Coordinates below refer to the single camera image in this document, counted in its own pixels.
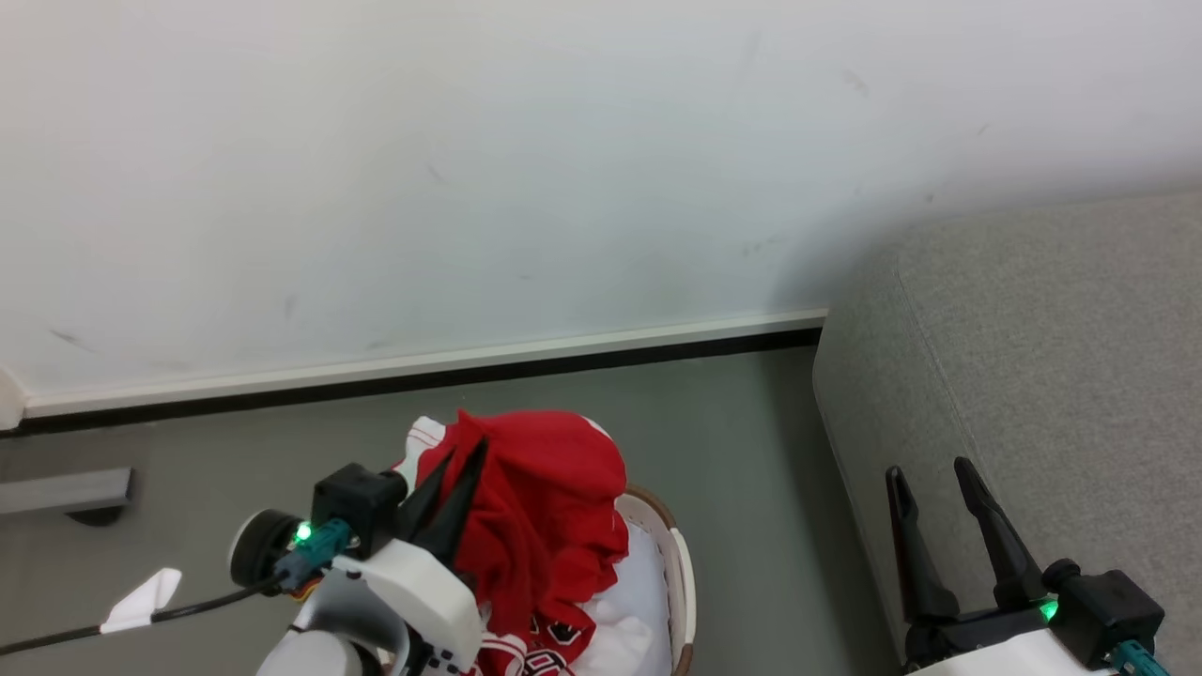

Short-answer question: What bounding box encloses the white baseboard with black strip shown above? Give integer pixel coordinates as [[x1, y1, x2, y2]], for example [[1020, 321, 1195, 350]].
[[0, 308, 829, 437]]

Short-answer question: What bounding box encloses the white laundry basket brown rim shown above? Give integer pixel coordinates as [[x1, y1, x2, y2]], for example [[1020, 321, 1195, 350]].
[[615, 483, 699, 676]]

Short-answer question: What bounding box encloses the black cable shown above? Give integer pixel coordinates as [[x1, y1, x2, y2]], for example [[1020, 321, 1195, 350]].
[[0, 580, 283, 656]]

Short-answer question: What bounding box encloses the grey fabric sofa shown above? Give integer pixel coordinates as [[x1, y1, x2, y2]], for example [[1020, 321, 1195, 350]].
[[812, 188, 1202, 676]]

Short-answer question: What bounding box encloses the white cable tag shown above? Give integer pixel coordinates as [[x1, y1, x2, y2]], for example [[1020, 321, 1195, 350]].
[[100, 567, 183, 636]]

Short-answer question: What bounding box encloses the red jersey with white trim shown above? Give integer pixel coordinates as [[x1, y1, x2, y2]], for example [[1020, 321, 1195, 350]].
[[393, 407, 631, 676]]

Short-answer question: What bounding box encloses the grey metal bar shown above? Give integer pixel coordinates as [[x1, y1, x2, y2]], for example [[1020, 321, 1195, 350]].
[[0, 467, 135, 528]]

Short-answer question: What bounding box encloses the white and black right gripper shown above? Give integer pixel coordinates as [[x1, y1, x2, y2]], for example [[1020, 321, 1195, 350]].
[[886, 456, 1120, 676]]

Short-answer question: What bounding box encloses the white garment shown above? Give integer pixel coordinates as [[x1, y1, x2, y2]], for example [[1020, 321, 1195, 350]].
[[563, 518, 674, 676]]

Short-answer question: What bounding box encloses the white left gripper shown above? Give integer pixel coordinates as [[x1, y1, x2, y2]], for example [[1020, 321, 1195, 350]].
[[299, 437, 489, 676]]

